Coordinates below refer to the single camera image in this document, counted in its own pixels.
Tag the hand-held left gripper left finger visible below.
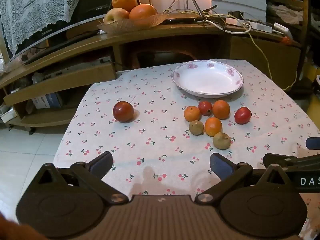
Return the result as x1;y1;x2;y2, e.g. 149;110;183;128
32;151;129;204

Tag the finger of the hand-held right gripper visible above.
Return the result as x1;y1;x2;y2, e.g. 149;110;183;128
305;137;320;150
263;153;320;173

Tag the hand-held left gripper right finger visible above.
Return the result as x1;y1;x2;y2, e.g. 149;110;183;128
194;152;297;204

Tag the brown kiwi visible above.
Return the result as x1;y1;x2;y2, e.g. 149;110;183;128
188;120;205;136
213;132;231;150

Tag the tangerine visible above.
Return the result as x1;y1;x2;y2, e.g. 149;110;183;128
212;100;231;120
184;106;202;122
204;117;223;137

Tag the large dark red tomato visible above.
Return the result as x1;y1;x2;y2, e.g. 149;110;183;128
112;101;135;123

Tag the small red tomato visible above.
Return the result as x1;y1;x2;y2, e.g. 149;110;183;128
198;101;213;117
234;107;252;125

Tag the white floral plate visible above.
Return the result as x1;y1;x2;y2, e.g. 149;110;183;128
171;60;244;98

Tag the cherry print tablecloth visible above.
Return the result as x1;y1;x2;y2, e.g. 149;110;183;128
54;59;320;240

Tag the blue and white box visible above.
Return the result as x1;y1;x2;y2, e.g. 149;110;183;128
32;93;63;109

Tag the silver media player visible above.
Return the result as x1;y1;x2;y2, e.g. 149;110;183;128
44;57;112;79

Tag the wooden chair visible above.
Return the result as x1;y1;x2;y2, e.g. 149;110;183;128
265;0;320;64

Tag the white power strip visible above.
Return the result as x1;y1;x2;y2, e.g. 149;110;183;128
246;21;273;33

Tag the leaf-shaped fruit dish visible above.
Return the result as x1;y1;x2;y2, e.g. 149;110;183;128
97;14;168;33

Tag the wooden television stand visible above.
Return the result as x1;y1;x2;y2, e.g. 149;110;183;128
0;12;303;133

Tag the yellow-red apple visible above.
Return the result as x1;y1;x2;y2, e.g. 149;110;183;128
103;8;130;25

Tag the black flat device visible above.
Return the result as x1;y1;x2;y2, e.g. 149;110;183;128
161;16;209;25

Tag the large orange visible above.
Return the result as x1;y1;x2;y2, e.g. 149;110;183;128
129;4;158;20
112;0;138;12

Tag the black curved television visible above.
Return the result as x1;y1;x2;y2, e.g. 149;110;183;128
0;0;113;64

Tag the white lace cloth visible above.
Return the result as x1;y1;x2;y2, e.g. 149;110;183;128
0;0;84;53

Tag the yellow cable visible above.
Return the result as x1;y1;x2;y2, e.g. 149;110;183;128
247;31;298;91

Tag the white cable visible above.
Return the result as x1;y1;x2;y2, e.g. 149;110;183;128
197;17;252;35

